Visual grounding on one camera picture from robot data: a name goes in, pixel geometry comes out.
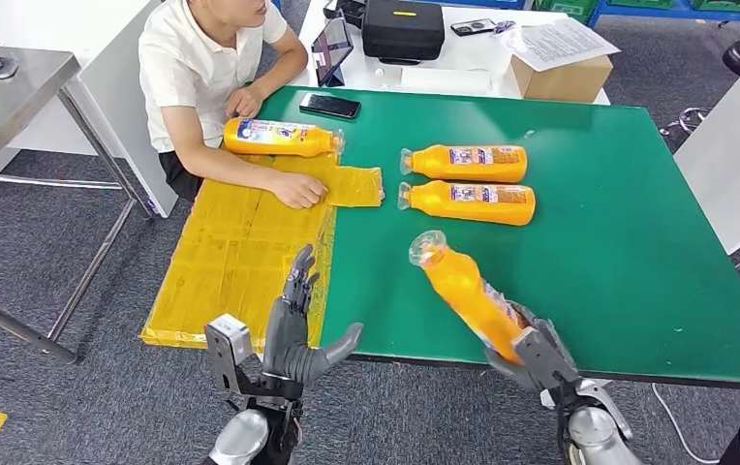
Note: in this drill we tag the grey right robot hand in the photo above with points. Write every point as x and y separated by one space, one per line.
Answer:
508 371

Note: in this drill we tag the seated person's left forearm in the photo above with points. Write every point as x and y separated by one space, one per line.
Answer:
280 70

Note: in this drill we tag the white table metal legs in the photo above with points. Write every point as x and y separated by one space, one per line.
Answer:
736 160

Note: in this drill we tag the black smartphone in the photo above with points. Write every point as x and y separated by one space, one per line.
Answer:
329 106
472 27

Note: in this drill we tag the black device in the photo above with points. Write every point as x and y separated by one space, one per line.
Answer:
347 9

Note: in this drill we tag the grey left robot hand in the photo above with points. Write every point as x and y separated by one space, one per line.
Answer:
286 346

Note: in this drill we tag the seated person's right hand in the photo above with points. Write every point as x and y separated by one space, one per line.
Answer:
299 190

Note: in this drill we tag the seated person's right forearm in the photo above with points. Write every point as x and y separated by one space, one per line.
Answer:
216 160

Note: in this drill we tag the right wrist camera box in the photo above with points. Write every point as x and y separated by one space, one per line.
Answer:
546 359

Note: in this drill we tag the blue metal rack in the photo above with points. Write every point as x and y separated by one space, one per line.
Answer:
665 10

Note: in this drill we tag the orange detergent bottle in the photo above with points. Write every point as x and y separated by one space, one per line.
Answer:
460 289
434 164
280 138
434 200

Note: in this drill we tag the purple key bunch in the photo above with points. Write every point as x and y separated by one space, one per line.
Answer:
503 25

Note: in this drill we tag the tablet on stand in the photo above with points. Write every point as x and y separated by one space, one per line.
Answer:
330 48

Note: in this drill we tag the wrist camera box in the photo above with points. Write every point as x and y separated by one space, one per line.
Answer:
546 359
229 340

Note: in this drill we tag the black carry case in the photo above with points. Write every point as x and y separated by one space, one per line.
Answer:
402 32

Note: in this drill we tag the printed paper sheet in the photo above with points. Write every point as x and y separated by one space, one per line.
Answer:
556 45

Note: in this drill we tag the grey metal part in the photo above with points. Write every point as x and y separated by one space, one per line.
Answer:
4 66

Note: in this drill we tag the brown cardboard box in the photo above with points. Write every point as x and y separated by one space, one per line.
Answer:
562 83

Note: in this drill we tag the yellow taped cardboard sheet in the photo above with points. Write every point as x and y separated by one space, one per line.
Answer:
235 269

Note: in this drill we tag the seated person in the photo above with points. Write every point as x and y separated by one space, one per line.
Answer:
184 64

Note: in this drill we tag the green plastic crate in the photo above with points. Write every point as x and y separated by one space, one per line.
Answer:
726 4
639 3
566 6

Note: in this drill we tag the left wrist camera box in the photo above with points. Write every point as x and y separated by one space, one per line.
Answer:
229 340

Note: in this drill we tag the seated person's left hand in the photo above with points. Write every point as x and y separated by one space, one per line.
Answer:
245 102

